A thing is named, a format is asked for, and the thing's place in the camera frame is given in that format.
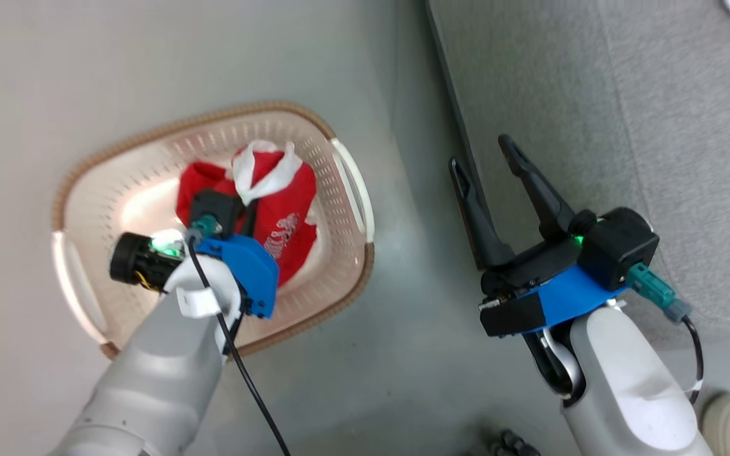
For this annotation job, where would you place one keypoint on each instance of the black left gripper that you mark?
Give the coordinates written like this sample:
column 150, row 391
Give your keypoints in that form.
column 140, row 259

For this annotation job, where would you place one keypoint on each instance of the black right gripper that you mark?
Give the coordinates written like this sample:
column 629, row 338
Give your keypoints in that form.
column 533, row 269

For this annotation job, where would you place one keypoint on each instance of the red and white jersey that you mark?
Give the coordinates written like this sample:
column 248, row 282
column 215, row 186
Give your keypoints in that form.
column 282, row 202

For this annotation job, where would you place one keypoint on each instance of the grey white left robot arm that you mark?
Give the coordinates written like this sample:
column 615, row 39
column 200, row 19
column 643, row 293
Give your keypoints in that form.
column 156, row 373

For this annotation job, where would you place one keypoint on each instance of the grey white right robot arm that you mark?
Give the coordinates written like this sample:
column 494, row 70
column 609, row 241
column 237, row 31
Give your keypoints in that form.
column 625, row 380

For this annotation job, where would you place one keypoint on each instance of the grey fabric sofa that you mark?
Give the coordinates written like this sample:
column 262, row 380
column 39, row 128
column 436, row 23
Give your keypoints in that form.
column 625, row 126

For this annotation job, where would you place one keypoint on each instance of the pink plastic laundry basket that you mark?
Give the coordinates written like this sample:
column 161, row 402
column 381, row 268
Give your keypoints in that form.
column 137, row 190

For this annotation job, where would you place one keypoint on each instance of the small black floor object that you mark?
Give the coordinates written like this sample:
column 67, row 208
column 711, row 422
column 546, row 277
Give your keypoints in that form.
column 511, row 444

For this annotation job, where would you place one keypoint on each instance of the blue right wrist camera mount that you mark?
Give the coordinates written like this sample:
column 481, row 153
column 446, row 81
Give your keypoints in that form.
column 618, row 247

